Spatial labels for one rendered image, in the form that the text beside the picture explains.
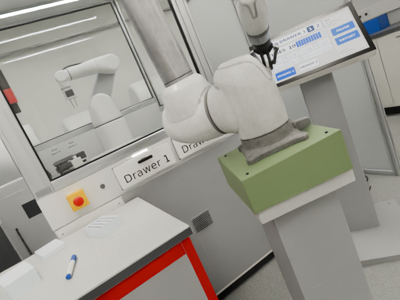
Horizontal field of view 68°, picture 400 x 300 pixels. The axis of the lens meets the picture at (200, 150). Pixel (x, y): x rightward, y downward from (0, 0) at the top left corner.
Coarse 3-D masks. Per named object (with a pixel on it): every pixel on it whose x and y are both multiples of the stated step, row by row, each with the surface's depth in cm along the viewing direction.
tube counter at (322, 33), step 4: (316, 32) 144; (320, 32) 143; (324, 32) 142; (308, 36) 145; (312, 36) 144; (316, 36) 143; (320, 36) 142; (300, 40) 146; (304, 40) 145; (308, 40) 144; (312, 40) 143; (292, 44) 147; (296, 44) 146; (300, 44) 145; (304, 44) 144; (288, 48) 147; (292, 48) 146
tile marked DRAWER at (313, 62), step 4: (308, 60) 140; (312, 60) 139; (316, 60) 138; (300, 64) 141; (304, 64) 140; (308, 64) 139; (312, 64) 138; (316, 64) 138; (300, 68) 140; (304, 68) 140; (308, 68) 139; (300, 72) 140
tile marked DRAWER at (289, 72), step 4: (288, 68) 143; (292, 68) 142; (280, 72) 145; (284, 72) 144; (288, 72) 143; (292, 72) 142; (276, 76) 145; (280, 76) 144; (284, 76) 143; (288, 76) 142
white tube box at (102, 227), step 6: (102, 216) 116; (108, 216) 113; (114, 216) 110; (96, 222) 112; (102, 222) 109; (108, 222) 105; (114, 222) 107; (120, 222) 108; (84, 228) 110; (90, 228) 107; (96, 228) 105; (102, 228) 103; (108, 228) 105; (114, 228) 106; (90, 234) 109; (96, 234) 106; (102, 234) 103; (108, 234) 104
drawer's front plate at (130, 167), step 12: (168, 144) 144; (144, 156) 139; (156, 156) 141; (168, 156) 144; (120, 168) 134; (132, 168) 136; (144, 168) 139; (156, 168) 141; (120, 180) 134; (132, 180) 136
